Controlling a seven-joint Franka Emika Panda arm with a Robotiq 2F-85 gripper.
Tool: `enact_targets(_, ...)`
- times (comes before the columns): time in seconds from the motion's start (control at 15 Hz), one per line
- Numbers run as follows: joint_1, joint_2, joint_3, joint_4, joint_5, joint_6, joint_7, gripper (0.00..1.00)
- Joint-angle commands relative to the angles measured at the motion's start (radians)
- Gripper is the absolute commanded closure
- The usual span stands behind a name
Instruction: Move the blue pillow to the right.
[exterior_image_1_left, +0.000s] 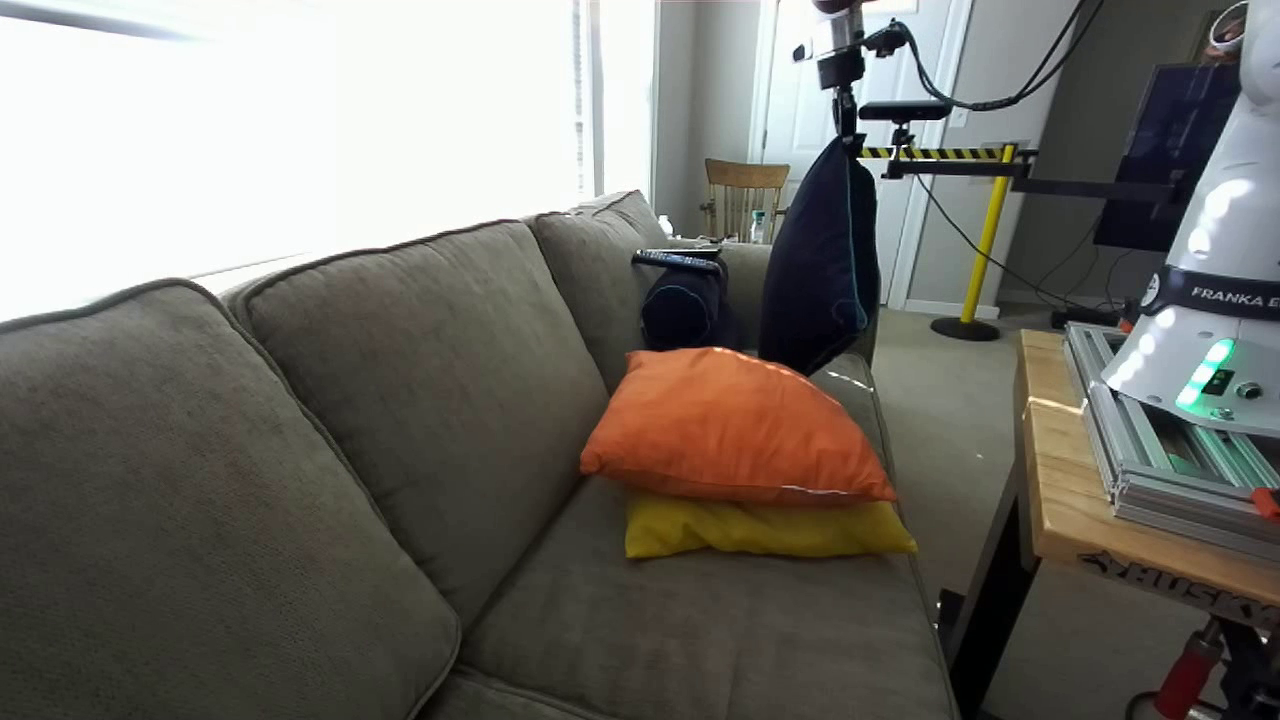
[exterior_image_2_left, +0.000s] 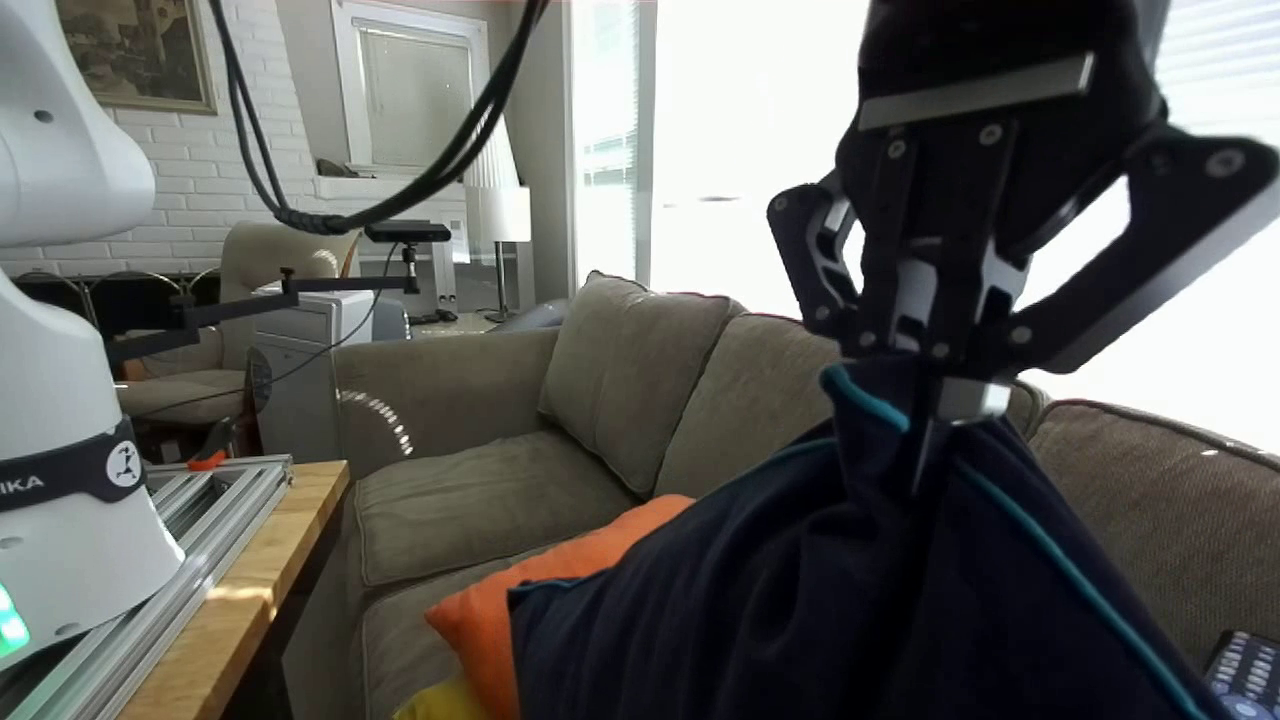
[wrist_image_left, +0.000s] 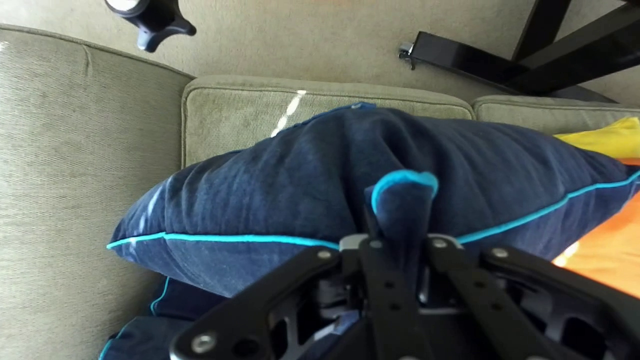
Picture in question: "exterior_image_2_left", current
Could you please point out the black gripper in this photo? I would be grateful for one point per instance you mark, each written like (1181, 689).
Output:
(985, 174)

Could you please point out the dark navy blue cloth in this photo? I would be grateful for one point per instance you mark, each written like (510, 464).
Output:
(800, 612)

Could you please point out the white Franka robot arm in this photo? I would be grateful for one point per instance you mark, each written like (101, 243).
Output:
(54, 401)

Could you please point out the orange pillow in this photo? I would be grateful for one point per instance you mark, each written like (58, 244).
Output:
(480, 642)

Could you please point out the yellow pillow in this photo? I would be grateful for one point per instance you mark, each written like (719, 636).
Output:
(440, 704)

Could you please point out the white floor lamp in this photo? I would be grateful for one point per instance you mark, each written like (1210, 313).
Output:
(502, 212)

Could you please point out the dark remote with buttons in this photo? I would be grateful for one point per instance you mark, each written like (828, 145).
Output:
(1253, 675)

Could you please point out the black flat panel on stand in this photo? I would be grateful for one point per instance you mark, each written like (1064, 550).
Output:
(406, 228)

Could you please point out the grey-brown fabric sofa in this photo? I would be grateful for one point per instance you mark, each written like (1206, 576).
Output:
(464, 504)

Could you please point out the white framed interior window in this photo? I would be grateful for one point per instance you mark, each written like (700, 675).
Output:
(413, 81)

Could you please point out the beige armchair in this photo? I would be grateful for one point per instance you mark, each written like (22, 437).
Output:
(300, 255)

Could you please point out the white cabinet box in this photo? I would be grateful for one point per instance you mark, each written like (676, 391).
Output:
(300, 384)

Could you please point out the wooden table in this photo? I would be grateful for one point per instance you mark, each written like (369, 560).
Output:
(224, 625)

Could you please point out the orange rail clamp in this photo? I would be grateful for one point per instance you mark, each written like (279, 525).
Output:
(205, 460)

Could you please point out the aluminium rail base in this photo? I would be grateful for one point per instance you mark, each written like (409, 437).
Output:
(202, 513)

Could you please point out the framed wall picture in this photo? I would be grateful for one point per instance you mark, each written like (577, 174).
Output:
(134, 53)

